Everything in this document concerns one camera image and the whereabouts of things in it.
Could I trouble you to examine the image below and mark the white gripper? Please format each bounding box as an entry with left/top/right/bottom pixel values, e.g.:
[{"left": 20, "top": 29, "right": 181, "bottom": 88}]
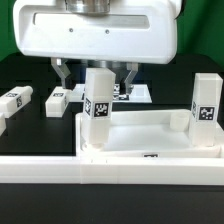
[{"left": 13, "top": 0, "right": 178, "bottom": 95}]

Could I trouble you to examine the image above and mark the white desk top tray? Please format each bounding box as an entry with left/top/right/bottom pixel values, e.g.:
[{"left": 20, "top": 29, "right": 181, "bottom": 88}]
[{"left": 76, "top": 109, "right": 224, "bottom": 158}]

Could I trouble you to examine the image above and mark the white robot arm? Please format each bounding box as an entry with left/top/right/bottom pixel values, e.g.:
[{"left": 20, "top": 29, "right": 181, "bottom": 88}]
[{"left": 13, "top": 0, "right": 182, "bottom": 89}]

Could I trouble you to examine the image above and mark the white marker base plate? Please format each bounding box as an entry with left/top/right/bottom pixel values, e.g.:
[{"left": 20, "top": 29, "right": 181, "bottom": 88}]
[{"left": 70, "top": 84, "right": 152, "bottom": 103}]

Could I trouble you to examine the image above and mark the white front obstacle rail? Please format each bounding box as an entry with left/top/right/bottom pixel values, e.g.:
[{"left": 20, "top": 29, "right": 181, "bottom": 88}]
[{"left": 0, "top": 156, "right": 224, "bottom": 186}]

